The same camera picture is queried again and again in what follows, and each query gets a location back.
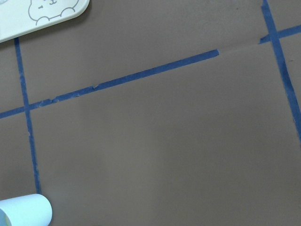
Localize light blue paper cup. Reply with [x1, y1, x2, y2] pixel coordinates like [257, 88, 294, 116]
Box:
[0, 194, 52, 226]

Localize cream bear print tray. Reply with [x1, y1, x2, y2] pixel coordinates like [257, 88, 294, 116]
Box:
[0, 0, 90, 43]

